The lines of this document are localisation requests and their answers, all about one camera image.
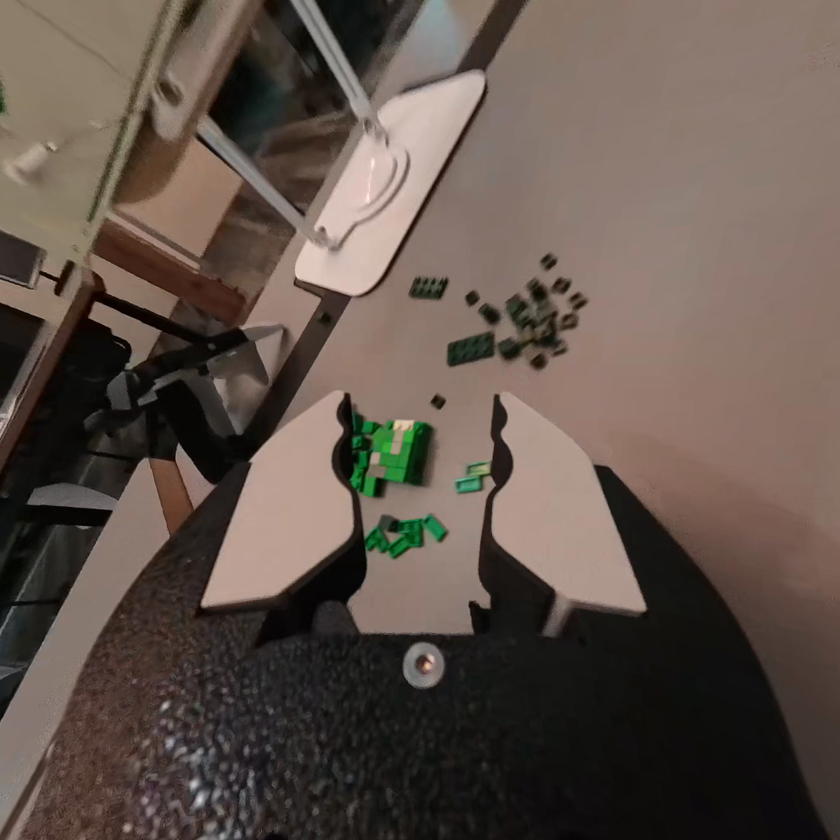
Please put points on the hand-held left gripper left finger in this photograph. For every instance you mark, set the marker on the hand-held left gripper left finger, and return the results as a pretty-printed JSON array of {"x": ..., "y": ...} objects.
[{"x": 282, "y": 525}]

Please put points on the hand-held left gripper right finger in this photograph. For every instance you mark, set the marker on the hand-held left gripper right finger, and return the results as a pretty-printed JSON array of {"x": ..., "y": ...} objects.
[{"x": 564, "y": 525}]

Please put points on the pile of dark green bricks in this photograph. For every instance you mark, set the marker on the pile of dark green bricks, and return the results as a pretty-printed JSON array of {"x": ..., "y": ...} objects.
[{"x": 531, "y": 315}]

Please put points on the pile of bright green bricks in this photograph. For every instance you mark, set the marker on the pile of bright green bricks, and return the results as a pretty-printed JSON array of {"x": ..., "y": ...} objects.
[{"x": 394, "y": 453}]

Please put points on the black metal bar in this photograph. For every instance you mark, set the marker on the black metal bar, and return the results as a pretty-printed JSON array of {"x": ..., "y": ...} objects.
[{"x": 151, "y": 318}]

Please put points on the white book stand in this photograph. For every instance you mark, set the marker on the white book stand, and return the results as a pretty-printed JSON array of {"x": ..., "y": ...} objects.
[{"x": 407, "y": 151}]

